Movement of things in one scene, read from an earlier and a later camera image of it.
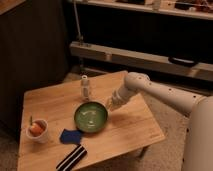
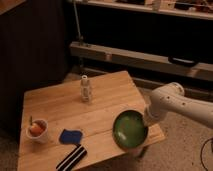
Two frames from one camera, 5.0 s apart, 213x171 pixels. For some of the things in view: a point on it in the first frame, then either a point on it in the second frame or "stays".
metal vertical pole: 80,36 stays
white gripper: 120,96 to 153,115
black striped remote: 72,158 stays
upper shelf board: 198,9 stays
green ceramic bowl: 90,117 to 130,129
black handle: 181,61 stays
